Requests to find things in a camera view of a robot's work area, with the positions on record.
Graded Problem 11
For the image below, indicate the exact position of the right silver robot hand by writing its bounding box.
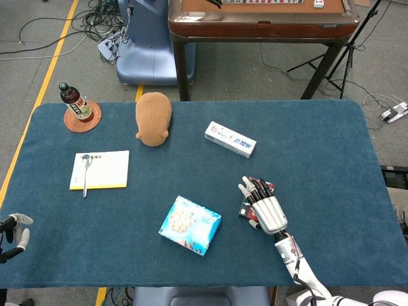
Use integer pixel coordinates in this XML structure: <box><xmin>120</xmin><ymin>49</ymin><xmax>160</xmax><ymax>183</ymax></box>
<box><xmin>238</xmin><ymin>176</ymin><xmax>289</xmax><ymax>236</ymax></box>

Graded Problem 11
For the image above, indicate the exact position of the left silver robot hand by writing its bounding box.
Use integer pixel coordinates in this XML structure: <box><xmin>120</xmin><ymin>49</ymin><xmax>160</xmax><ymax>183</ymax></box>
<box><xmin>0</xmin><ymin>212</ymin><xmax>34</xmax><ymax>264</ymax></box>

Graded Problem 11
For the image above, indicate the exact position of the black red snack packet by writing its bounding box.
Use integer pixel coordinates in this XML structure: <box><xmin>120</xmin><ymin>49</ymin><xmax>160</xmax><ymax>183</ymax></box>
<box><xmin>238</xmin><ymin>176</ymin><xmax>275</xmax><ymax>224</ymax></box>

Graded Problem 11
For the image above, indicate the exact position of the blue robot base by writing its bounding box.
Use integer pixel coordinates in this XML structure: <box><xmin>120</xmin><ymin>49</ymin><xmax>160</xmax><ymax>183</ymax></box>
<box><xmin>115</xmin><ymin>0</ymin><xmax>197</xmax><ymax>87</ymax></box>

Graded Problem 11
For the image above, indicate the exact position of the blue cookie box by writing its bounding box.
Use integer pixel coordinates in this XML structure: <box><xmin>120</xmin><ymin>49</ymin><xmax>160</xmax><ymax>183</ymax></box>
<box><xmin>158</xmin><ymin>195</ymin><xmax>222</xmax><ymax>257</ymax></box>

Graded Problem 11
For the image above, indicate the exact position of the white blue toothpaste box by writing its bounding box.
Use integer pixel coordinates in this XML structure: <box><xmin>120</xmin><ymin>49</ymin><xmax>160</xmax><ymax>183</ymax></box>
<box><xmin>204</xmin><ymin>120</ymin><xmax>258</xmax><ymax>159</ymax></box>

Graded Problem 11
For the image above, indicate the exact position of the open cardboard box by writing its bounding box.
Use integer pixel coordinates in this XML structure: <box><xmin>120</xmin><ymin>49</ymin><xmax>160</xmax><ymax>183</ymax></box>
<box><xmin>285</xmin><ymin>291</ymin><xmax>303</xmax><ymax>306</ymax></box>

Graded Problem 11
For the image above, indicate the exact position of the standing mahjong tile row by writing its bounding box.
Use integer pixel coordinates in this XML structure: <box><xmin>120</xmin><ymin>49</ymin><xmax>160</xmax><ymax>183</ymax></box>
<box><xmin>222</xmin><ymin>0</ymin><xmax>304</xmax><ymax>5</ymax></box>

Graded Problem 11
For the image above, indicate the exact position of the brown mahjong table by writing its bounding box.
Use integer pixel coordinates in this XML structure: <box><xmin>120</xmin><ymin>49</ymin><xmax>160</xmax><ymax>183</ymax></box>
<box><xmin>168</xmin><ymin>0</ymin><xmax>360</xmax><ymax>101</ymax></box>

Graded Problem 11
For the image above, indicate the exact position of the blue felt table cover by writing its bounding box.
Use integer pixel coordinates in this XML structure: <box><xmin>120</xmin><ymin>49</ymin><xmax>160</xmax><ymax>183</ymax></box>
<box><xmin>0</xmin><ymin>99</ymin><xmax>408</xmax><ymax>289</ymax></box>

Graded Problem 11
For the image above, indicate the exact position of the metal spoon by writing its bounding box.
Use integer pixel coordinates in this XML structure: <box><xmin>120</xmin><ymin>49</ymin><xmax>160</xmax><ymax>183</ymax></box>
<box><xmin>81</xmin><ymin>154</ymin><xmax>93</xmax><ymax>198</ymax></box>

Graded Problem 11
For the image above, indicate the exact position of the white notepad yellow edge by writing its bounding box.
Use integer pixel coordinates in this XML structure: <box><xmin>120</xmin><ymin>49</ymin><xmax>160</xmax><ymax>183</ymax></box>
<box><xmin>69</xmin><ymin>150</ymin><xmax>130</xmax><ymax>191</ymax></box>

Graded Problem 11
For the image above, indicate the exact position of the blue grey robot torso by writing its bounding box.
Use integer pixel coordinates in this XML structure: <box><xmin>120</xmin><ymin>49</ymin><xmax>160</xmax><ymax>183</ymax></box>
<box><xmin>132</xmin><ymin>286</ymin><xmax>272</xmax><ymax>306</ymax></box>

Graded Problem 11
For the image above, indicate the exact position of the black equipment block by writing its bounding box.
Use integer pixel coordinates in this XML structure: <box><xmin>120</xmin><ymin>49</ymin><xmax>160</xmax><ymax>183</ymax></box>
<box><xmin>380</xmin><ymin>164</ymin><xmax>408</xmax><ymax>189</ymax></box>

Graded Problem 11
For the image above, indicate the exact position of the brown plush capybara toy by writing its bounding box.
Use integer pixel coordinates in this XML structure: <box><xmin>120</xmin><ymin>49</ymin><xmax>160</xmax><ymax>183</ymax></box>
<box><xmin>135</xmin><ymin>92</ymin><xmax>173</xmax><ymax>147</ymax></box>

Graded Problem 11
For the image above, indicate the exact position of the round woven coaster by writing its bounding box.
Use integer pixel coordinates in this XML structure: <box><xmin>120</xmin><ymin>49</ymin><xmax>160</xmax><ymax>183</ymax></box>
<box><xmin>63</xmin><ymin>99</ymin><xmax>103</xmax><ymax>133</ymax></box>

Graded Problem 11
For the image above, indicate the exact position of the red tea bottle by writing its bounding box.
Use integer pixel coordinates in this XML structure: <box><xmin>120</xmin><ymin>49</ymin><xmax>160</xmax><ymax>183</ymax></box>
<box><xmin>58</xmin><ymin>82</ymin><xmax>95</xmax><ymax>123</ymax></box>

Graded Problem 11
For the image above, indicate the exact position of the black tripod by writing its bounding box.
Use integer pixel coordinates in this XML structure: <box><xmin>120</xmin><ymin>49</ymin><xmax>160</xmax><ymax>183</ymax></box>
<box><xmin>286</xmin><ymin>0</ymin><xmax>383</xmax><ymax>99</ymax></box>

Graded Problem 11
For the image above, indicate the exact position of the white power strip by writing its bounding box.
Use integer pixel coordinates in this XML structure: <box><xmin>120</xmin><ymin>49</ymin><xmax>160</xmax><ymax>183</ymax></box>
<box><xmin>378</xmin><ymin>101</ymin><xmax>408</xmax><ymax>124</ymax></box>

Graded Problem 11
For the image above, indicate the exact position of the black floor cable bundle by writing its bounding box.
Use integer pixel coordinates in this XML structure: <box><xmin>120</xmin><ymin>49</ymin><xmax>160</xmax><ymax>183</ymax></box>
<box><xmin>0</xmin><ymin>0</ymin><xmax>128</xmax><ymax>66</ymax></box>

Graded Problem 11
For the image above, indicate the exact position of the white floor cable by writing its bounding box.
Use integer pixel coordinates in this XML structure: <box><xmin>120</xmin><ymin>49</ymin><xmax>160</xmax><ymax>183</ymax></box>
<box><xmin>361</xmin><ymin>94</ymin><xmax>402</xmax><ymax>130</ymax></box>

